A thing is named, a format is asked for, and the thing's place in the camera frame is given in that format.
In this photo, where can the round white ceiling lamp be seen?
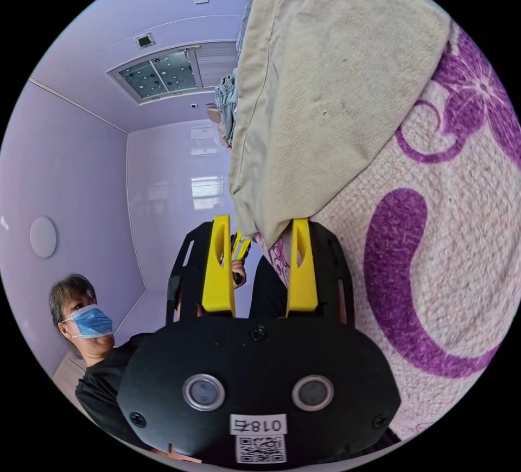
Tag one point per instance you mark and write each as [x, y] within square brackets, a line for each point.
[42, 237]

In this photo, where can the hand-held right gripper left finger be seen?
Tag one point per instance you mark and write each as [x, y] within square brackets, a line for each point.
[219, 276]

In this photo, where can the yellow long pants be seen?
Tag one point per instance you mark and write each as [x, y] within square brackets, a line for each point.
[325, 93]

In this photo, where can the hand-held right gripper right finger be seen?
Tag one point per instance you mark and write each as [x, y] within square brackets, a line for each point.
[302, 285]

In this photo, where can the window with dotted glass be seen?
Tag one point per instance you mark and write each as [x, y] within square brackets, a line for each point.
[163, 73]

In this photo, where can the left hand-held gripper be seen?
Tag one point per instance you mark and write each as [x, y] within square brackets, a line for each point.
[236, 251]

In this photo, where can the person's body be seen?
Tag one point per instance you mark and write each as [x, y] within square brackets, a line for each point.
[101, 386]

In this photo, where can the person's left hand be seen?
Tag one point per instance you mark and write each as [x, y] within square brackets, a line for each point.
[239, 273]

